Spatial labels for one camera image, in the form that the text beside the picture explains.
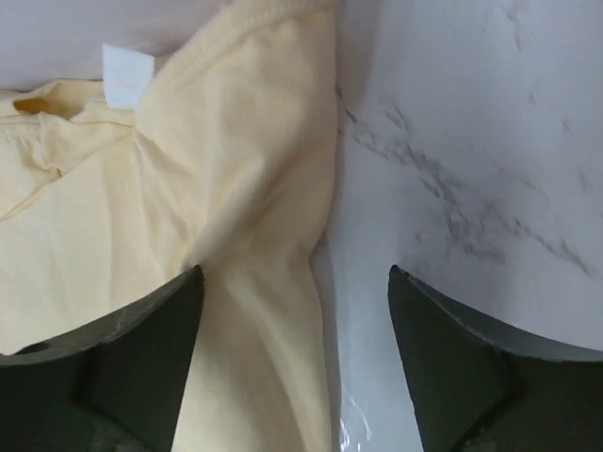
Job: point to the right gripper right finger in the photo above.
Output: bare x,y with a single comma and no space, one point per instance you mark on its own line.
479,384

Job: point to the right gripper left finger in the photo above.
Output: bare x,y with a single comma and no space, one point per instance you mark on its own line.
114,384

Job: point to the yellow t shirt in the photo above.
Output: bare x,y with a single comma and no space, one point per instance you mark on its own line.
226,163

